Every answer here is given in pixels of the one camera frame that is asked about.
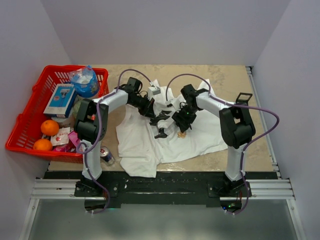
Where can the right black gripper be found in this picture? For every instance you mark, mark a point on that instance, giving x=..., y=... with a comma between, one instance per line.
x=178, y=117

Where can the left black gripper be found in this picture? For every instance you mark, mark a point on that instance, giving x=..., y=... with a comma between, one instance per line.
x=148, y=110

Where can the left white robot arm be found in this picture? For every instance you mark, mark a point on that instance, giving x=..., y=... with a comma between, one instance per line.
x=92, y=118

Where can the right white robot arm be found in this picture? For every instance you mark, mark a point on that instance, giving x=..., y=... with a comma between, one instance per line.
x=236, y=124

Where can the blue red drink can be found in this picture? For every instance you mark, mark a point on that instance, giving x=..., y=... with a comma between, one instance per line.
x=106, y=155

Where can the blue plastic bag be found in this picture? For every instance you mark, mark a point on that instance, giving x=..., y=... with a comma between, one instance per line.
x=84, y=81

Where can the pink packet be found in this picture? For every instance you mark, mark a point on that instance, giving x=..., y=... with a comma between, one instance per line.
x=70, y=146

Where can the blue white razor box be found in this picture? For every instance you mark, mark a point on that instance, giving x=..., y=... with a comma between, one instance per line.
x=61, y=101

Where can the red white snack packet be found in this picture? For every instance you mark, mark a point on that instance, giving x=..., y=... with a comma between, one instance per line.
x=61, y=138

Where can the upper orange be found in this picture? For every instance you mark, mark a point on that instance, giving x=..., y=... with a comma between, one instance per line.
x=49, y=127

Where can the orange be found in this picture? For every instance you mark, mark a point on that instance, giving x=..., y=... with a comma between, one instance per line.
x=43, y=145
x=49, y=127

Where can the lower orange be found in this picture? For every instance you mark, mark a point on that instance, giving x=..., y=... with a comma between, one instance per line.
x=43, y=145

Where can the red plastic basket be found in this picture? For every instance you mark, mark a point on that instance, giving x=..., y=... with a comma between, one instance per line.
x=27, y=128

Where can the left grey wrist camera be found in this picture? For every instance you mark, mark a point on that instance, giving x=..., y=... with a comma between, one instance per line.
x=153, y=91

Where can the black metal bracket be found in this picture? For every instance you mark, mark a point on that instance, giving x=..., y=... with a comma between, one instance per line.
x=243, y=98

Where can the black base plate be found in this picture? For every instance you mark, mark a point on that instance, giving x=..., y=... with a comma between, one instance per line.
x=167, y=188

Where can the aluminium rail frame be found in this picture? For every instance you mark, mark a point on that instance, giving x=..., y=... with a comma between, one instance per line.
x=270, y=213

